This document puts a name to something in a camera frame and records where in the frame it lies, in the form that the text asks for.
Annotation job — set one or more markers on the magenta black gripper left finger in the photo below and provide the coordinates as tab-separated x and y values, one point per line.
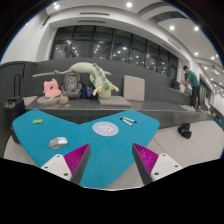
70	166

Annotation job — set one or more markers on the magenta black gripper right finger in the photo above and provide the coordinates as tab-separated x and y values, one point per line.
153	166

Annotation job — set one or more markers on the grey computer mouse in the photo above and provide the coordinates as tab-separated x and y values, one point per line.
58	142

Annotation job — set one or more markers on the round white mouse pad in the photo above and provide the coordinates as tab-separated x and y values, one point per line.
105	129

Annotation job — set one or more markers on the black bag on floor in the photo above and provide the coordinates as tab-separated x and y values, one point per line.
184	130

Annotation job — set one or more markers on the blue capped marker pen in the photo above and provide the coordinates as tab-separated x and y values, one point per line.
128	119

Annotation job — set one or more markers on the green eraser block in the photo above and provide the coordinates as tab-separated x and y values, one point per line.
39	121

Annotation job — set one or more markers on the round grey seat cushion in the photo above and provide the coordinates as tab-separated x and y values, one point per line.
47	101

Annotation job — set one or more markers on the dark blue bag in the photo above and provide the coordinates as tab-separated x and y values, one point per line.
86	91

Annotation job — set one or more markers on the pink plush toy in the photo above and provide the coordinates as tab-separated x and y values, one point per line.
51	89

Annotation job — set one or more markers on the grey backpack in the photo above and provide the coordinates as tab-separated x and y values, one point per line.
71	85

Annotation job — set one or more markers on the black suitcase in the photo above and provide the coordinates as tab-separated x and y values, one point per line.
14	106

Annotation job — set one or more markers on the green plush dragon toy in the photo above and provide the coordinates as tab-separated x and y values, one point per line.
97	76

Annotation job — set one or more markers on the person in green shirt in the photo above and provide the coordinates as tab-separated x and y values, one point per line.
190	78

